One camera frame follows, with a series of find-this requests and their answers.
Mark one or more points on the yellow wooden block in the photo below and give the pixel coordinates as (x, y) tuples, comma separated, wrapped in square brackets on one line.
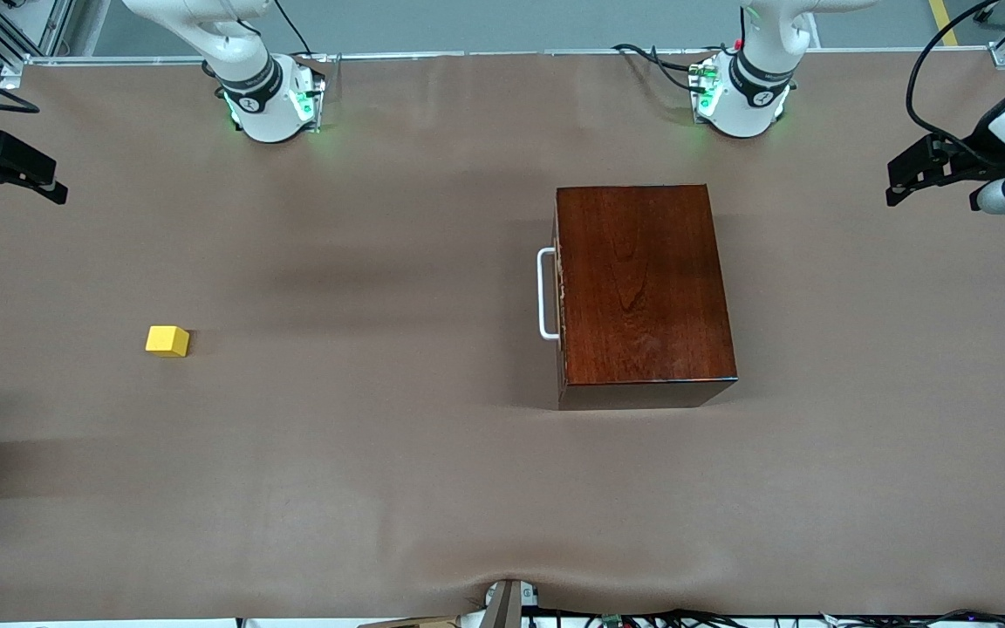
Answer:
[(167, 342)]

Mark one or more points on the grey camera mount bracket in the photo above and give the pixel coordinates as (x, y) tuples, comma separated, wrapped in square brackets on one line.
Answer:
[(502, 606)]

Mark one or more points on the crinkled silver tape strip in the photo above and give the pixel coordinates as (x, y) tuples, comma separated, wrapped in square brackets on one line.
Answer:
[(562, 288)]

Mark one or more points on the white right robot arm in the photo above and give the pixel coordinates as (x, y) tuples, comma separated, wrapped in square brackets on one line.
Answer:
[(263, 109)]

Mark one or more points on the dark brown wooden cabinet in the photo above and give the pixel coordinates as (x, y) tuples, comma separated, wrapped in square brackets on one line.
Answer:
[(642, 279)]

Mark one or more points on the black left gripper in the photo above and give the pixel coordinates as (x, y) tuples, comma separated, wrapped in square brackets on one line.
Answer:
[(981, 142)]

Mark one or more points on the brown table cover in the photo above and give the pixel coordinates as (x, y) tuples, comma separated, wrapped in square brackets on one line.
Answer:
[(293, 436)]

